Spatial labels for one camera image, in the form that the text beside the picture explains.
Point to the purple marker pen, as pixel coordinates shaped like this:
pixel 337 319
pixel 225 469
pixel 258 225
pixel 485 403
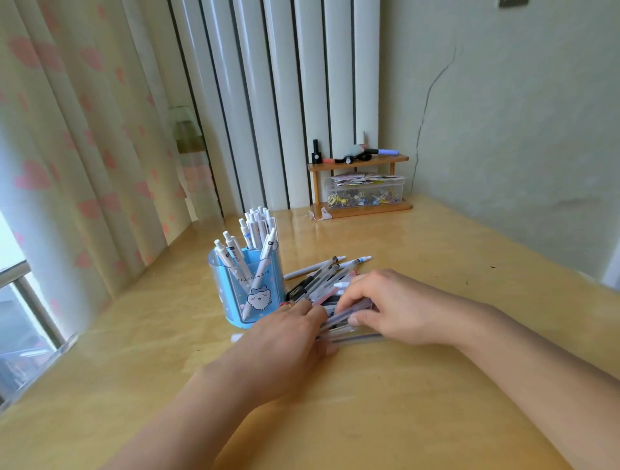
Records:
pixel 385 152

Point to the blue cartoon pen holder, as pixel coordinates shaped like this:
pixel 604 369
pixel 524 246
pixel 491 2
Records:
pixel 256 290

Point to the white capped pen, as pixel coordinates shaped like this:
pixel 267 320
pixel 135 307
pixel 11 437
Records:
pixel 310 268

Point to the white column radiator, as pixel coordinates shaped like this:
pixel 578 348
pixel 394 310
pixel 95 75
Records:
pixel 271 97

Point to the small white pink trinket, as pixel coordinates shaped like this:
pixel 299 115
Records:
pixel 322 214

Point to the person's left hand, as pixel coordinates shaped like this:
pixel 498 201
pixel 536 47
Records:
pixel 271 353

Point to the black nail polish bottle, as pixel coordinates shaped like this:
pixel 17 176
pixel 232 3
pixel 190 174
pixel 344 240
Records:
pixel 317 154

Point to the person's left thumb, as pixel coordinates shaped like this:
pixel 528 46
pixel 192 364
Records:
pixel 327 349

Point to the cream curtain with pink hearts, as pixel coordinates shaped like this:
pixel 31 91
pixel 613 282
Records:
pixel 87 145

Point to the person's right thumb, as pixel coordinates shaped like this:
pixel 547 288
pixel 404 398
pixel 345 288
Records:
pixel 364 318

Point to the white pen with blue tip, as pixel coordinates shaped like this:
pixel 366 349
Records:
pixel 357 261

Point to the bunch of white retractable pens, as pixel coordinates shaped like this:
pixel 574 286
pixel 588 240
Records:
pixel 252 232

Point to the person's left forearm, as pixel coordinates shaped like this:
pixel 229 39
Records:
pixel 184 426

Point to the small wooden desk shelf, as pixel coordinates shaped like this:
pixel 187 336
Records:
pixel 358 209

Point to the pile of clear gel pens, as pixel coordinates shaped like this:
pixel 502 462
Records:
pixel 329 290

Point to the metal window frame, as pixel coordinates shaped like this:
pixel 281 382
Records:
pixel 29 314

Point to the clear plastic storage box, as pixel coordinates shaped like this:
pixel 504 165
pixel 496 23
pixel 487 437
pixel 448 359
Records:
pixel 365 191

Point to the person's right forearm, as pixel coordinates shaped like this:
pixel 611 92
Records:
pixel 547 387

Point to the person's right hand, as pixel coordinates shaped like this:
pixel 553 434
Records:
pixel 416 312

